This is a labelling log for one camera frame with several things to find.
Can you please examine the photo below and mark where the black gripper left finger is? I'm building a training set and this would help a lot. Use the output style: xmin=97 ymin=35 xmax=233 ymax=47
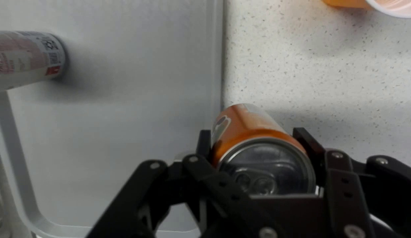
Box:
xmin=85 ymin=129 xmax=260 ymax=238

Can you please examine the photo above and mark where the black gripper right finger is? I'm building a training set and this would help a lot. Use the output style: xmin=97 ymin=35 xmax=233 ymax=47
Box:
xmin=292 ymin=127 xmax=411 ymax=238

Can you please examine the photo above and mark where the orange soda can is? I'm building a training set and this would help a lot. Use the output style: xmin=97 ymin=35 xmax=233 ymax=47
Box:
xmin=210 ymin=104 xmax=318 ymax=199

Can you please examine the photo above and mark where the grey plastic tray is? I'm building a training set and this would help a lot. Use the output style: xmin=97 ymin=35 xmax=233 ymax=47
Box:
xmin=0 ymin=0 xmax=227 ymax=238

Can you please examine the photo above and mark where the silver soda can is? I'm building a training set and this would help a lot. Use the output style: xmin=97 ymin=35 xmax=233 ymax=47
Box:
xmin=0 ymin=31 xmax=69 ymax=93

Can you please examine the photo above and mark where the orange plastic cup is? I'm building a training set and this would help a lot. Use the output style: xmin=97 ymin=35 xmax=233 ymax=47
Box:
xmin=322 ymin=0 xmax=411 ymax=20

